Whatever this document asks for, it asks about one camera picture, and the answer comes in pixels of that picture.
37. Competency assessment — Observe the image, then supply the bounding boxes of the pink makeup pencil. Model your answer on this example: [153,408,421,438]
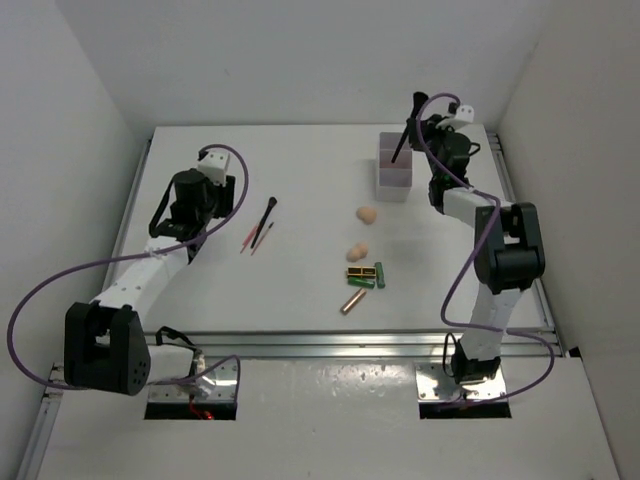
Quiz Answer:
[240,224,259,254]

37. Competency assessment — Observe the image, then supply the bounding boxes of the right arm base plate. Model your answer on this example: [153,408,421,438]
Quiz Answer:
[414,362,507,403]

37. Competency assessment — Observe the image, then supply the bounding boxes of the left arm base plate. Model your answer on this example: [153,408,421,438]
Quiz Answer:
[147,360,238,404]

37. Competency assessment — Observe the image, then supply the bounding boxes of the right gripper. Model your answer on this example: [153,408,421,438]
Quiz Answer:
[409,114,457,180]

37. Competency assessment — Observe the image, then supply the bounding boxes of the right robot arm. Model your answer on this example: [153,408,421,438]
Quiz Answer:
[405,114,545,384]

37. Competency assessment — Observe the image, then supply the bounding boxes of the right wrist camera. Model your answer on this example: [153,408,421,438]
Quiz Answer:
[448,104,475,129]

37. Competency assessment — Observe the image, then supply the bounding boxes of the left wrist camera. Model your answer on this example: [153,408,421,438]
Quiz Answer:
[196,149,230,186]

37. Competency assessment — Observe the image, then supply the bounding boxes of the lower beige makeup sponge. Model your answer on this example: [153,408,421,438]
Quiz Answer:
[346,242,369,263]

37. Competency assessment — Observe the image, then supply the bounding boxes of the beige makeup sponge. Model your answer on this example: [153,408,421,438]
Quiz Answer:
[356,206,377,225]
[346,242,369,263]

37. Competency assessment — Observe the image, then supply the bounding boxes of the green tube upright side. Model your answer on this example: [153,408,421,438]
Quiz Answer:
[374,262,386,289]

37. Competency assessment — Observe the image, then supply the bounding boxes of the upper beige makeup sponge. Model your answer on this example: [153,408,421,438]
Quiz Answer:
[356,206,377,225]

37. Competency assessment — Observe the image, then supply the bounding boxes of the black gold lipstick case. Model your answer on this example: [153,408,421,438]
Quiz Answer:
[346,266,377,279]

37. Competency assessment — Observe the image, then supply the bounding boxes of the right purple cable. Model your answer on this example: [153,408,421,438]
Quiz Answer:
[415,93,557,409]

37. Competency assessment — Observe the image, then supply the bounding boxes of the rose gold lipstick tube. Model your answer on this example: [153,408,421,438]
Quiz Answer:
[340,288,367,315]

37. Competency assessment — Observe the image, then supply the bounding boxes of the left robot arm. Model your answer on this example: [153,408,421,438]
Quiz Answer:
[63,167,235,396]

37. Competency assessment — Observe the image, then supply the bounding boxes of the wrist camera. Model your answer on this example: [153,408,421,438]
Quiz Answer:
[448,104,475,129]
[196,149,230,186]

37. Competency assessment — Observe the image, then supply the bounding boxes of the green tube lying flat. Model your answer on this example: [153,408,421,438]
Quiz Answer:
[347,277,376,289]

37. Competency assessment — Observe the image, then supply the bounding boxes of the red thin liner brush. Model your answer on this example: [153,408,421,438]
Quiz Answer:
[251,222,275,256]

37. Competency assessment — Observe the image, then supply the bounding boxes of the white divided organizer box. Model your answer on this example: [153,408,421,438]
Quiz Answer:
[375,132,413,203]

